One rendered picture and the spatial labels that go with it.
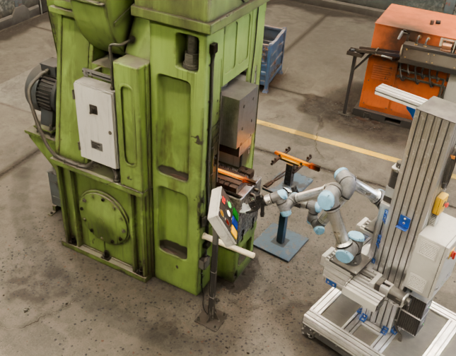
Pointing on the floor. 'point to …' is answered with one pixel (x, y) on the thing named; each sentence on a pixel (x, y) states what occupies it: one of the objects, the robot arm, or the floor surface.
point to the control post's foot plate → (211, 319)
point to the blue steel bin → (272, 54)
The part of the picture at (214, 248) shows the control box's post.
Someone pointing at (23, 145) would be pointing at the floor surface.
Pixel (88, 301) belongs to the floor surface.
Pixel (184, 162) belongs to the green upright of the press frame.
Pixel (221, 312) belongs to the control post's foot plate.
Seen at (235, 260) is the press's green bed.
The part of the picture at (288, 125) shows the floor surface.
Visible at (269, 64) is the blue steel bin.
